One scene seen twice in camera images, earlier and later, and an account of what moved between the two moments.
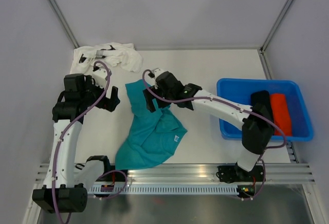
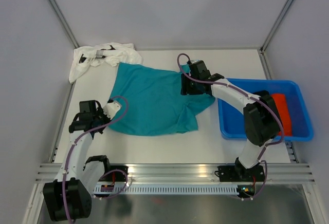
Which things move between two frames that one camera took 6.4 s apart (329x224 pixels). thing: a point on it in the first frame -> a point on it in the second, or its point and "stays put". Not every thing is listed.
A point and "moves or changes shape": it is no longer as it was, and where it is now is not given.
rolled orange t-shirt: [281, 115] stays put
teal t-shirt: [152, 136] moves or changes shape
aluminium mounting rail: [273, 173] stays put
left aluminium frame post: [56, 8] stays put
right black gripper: [149, 103] -> [187, 89]
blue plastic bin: [240, 90] stays put
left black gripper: [110, 104] -> [100, 112]
